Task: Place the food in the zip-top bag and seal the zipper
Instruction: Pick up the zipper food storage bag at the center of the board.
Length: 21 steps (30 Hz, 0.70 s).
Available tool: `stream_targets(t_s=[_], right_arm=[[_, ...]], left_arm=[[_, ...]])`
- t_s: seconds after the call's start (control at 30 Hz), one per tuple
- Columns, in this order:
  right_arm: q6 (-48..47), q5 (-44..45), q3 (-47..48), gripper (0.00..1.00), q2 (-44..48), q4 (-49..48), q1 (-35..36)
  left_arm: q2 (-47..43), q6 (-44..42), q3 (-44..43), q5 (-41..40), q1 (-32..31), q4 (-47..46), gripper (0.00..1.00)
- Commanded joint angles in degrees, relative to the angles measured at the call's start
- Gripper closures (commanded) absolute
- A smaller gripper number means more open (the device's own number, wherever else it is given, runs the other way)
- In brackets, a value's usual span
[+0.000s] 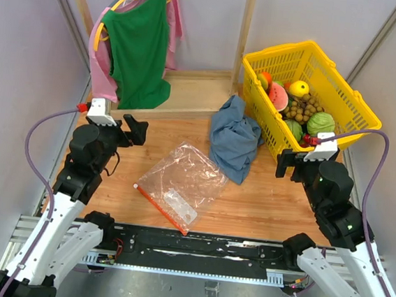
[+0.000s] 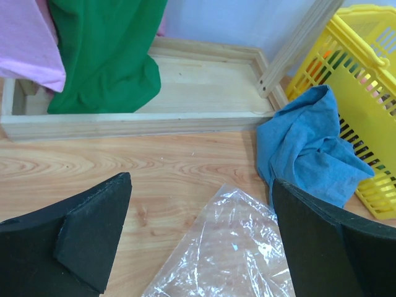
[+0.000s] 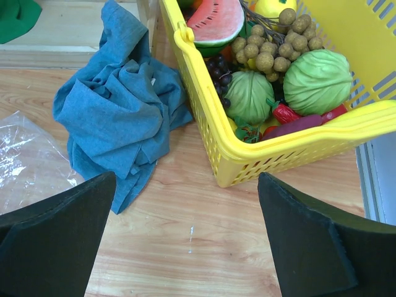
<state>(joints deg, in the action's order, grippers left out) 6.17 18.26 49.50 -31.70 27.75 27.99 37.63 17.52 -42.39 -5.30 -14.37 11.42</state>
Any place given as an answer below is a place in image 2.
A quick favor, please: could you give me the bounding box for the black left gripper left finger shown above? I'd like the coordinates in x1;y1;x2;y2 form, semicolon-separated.
1;172;132;296

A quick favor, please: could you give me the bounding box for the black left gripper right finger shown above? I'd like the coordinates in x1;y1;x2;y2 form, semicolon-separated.
272;179;395;296

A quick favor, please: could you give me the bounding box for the clear zip top bag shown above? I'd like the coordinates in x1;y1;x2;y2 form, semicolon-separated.
143;184;295;297

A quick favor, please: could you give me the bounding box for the green tank top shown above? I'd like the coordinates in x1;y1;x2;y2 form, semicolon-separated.
47;0;167;114

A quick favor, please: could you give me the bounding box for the blue crumpled cloth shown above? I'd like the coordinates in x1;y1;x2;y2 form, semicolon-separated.
256;85;374;208

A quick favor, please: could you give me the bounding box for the yellow plastic basket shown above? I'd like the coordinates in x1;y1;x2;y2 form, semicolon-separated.
286;4;395;220

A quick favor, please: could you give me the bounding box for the pink shirt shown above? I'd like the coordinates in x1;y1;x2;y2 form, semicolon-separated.
1;0;66;92

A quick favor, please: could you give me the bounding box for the wooden clothes rack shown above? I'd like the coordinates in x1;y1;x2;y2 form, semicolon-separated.
1;1;341;141

